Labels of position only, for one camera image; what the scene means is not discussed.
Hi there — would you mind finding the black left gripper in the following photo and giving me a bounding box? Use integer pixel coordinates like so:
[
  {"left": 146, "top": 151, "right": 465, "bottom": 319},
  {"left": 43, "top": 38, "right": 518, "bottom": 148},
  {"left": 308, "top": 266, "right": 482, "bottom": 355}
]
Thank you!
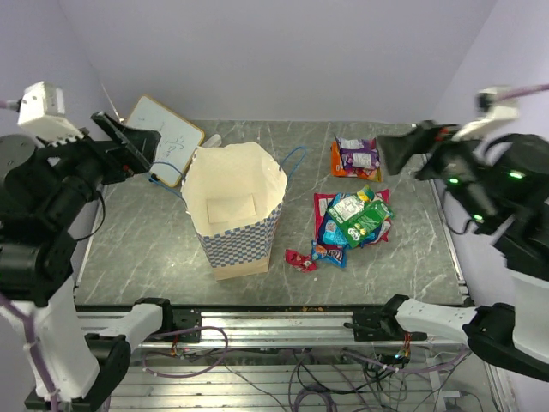
[{"left": 37, "top": 109, "right": 161, "bottom": 227}]

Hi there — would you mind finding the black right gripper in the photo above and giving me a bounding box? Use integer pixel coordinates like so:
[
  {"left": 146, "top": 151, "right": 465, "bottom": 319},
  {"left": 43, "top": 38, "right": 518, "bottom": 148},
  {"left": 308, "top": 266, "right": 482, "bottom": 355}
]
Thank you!
[{"left": 377, "top": 118, "right": 503, "bottom": 229}]

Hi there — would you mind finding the orange snack packet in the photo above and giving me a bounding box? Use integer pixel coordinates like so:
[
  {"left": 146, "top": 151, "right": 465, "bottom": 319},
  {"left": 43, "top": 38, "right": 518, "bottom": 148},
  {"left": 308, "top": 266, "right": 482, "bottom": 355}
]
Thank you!
[{"left": 330, "top": 142, "right": 383, "bottom": 183}]

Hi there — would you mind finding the green snack packet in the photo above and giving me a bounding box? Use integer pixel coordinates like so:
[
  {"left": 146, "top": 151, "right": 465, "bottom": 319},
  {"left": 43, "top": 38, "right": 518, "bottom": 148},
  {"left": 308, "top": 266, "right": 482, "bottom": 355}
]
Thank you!
[{"left": 327, "top": 185, "right": 394, "bottom": 248}]

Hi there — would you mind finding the pink red snack bag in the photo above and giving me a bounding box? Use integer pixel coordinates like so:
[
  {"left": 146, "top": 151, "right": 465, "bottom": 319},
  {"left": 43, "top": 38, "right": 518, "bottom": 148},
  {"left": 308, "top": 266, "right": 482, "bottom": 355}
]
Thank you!
[{"left": 313, "top": 193, "right": 392, "bottom": 250}]

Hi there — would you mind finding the blue M&M's candy packet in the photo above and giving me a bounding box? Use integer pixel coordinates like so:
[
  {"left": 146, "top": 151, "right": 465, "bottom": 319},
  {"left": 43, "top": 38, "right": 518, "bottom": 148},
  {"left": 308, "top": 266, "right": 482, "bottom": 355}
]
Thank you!
[{"left": 311, "top": 240, "right": 347, "bottom": 269}]

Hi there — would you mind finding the checkered blue paper bag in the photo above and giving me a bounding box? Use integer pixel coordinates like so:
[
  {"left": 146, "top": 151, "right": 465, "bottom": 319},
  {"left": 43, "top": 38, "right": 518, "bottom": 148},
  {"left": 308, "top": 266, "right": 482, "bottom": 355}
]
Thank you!
[{"left": 180, "top": 142, "right": 290, "bottom": 281}]

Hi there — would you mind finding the red small snack packet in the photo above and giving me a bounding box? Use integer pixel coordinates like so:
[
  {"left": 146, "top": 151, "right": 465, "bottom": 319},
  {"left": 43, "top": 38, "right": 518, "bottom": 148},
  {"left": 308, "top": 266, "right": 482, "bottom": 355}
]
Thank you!
[{"left": 285, "top": 249, "right": 317, "bottom": 273}]

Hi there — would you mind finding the light blue snack packet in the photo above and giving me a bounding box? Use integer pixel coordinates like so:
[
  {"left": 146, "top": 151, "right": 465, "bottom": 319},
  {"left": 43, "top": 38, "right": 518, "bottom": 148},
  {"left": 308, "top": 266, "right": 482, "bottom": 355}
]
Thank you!
[{"left": 318, "top": 217, "right": 348, "bottom": 248}]

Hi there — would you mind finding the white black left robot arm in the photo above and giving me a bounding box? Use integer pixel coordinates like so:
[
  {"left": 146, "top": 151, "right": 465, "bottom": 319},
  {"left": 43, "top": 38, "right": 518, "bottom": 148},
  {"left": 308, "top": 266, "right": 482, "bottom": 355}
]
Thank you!
[{"left": 1, "top": 112, "right": 175, "bottom": 411}]

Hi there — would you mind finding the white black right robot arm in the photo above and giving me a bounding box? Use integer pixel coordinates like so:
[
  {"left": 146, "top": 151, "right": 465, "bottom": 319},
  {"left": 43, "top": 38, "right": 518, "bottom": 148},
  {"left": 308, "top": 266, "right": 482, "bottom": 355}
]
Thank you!
[{"left": 352, "top": 122, "right": 548, "bottom": 381}]

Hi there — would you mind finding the yellow framed whiteboard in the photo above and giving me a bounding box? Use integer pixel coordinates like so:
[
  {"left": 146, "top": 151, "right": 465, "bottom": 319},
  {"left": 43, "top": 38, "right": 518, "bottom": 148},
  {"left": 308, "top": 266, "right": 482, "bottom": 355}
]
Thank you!
[{"left": 126, "top": 95, "right": 205, "bottom": 188}]

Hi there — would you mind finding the white marker eraser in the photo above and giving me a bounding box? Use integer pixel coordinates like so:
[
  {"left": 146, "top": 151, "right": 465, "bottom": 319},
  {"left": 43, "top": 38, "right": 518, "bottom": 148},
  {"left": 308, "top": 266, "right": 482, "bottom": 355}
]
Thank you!
[{"left": 202, "top": 134, "right": 222, "bottom": 148}]

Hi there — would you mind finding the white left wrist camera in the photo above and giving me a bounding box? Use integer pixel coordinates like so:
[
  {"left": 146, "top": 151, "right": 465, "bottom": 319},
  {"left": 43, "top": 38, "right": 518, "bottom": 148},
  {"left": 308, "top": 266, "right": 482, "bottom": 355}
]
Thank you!
[{"left": 17, "top": 81, "right": 84, "bottom": 143}]

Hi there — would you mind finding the aluminium rail frame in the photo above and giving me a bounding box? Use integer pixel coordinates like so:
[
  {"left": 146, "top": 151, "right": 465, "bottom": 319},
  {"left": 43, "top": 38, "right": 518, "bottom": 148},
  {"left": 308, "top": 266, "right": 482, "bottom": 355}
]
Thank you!
[{"left": 25, "top": 302, "right": 511, "bottom": 412}]

